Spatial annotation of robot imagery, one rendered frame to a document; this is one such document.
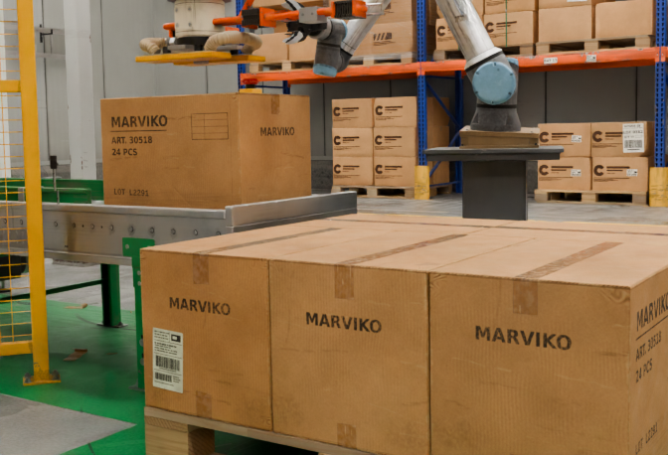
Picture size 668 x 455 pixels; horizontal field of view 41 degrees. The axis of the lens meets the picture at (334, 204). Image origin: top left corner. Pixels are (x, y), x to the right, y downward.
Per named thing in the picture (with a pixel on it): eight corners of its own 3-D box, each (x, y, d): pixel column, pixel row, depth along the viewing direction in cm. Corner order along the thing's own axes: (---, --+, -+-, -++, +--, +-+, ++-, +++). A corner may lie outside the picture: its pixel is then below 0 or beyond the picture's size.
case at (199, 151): (103, 215, 314) (99, 98, 310) (181, 206, 347) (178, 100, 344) (241, 221, 282) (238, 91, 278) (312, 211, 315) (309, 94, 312)
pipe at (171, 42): (138, 52, 310) (138, 35, 310) (187, 56, 331) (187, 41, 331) (216, 46, 292) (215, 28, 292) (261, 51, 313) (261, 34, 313)
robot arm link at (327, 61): (340, 77, 345) (345, 45, 343) (333, 78, 334) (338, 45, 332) (316, 74, 347) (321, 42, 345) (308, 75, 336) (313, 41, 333)
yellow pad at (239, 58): (172, 65, 325) (172, 51, 325) (191, 67, 333) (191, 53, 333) (248, 60, 307) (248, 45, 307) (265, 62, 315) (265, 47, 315)
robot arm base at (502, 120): (477, 127, 357) (478, 101, 356) (525, 129, 350) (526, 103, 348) (464, 130, 340) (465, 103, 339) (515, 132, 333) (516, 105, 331)
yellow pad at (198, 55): (134, 62, 309) (134, 47, 309) (155, 64, 317) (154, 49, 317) (212, 57, 291) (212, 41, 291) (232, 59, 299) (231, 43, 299)
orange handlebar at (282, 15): (137, 34, 323) (136, 23, 322) (193, 40, 348) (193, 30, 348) (361, 13, 274) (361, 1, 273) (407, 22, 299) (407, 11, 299)
